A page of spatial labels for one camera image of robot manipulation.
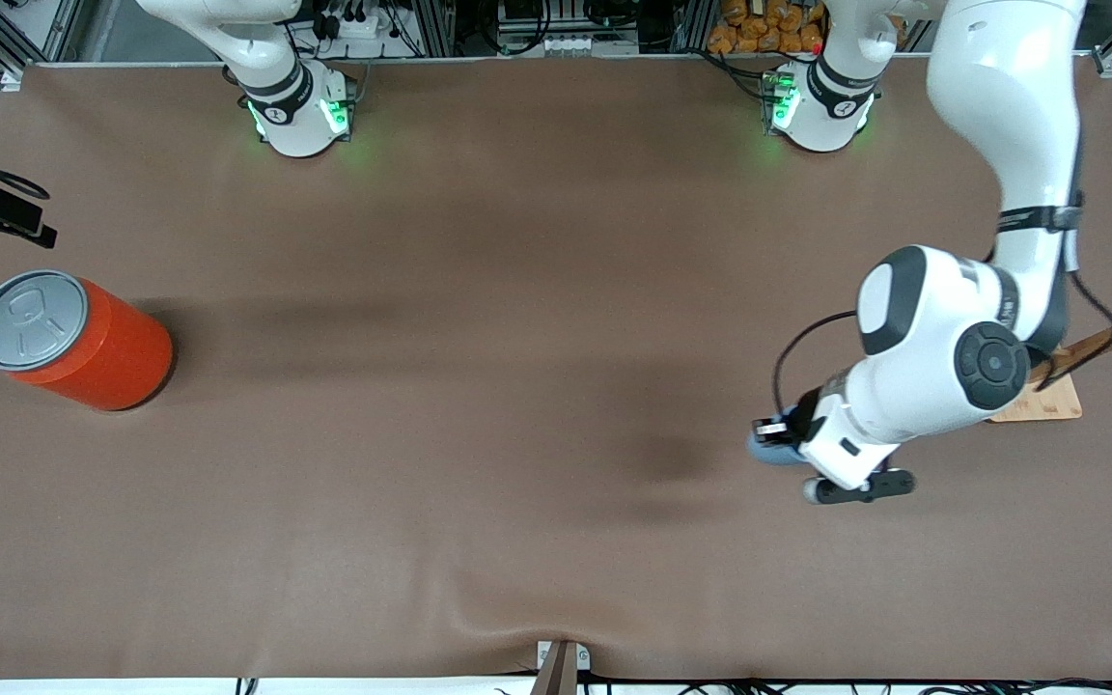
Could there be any blue plastic cup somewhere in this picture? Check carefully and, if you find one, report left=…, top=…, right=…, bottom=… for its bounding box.
left=747, top=432, right=811, bottom=468

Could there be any wooden cup rack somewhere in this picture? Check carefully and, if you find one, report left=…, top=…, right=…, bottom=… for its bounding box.
left=988, top=265, right=1112, bottom=424

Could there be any orange can with grey lid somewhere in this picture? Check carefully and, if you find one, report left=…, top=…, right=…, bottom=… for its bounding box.
left=0, top=269, right=175, bottom=413

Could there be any brown table mat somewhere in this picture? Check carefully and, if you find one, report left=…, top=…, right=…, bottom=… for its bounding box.
left=0, top=53, right=1112, bottom=681

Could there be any white power strip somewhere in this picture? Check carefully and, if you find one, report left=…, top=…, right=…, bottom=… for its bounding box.
left=320, top=8, right=393, bottom=40

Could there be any orange packaged snacks pile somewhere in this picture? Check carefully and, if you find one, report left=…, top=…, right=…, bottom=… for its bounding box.
left=708, top=0, right=827, bottom=56

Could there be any white connector strip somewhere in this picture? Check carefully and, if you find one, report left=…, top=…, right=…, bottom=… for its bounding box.
left=535, top=34, right=615, bottom=54

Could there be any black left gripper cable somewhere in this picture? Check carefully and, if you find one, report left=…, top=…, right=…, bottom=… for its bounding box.
left=773, top=270, right=1112, bottom=416

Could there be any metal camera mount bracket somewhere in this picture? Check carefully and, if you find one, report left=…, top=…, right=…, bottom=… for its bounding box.
left=537, top=640, right=591, bottom=695

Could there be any aluminium frame post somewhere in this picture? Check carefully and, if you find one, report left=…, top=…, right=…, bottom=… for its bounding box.
left=672, top=0, right=711, bottom=54
left=421, top=0, right=456, bottom=56

